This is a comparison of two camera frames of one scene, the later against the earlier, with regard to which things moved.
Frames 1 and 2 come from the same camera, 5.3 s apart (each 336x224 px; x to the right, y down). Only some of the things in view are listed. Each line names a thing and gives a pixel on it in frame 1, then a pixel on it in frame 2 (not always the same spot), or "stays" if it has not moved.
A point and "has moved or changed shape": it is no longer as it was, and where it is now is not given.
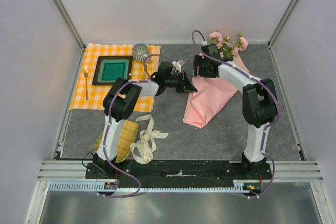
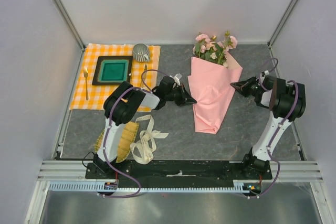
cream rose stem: [226, 50] has moved or changed shape
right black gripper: [198, 61] to [243, 86]
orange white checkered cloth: [85, 96] stays
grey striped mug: [140, 52] stays
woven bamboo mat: [128, 132] stays
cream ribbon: [143, 150] stays
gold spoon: [85, 73] stays
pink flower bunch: [216, 37] to [202, 39]
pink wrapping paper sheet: [207, 96] has moved or changed shape
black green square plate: [109, 68] stays
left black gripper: [184, 83] to [184, 96]
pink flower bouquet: [242, 43] to [226, 40]
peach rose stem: [234, 49] has moved or changed shape
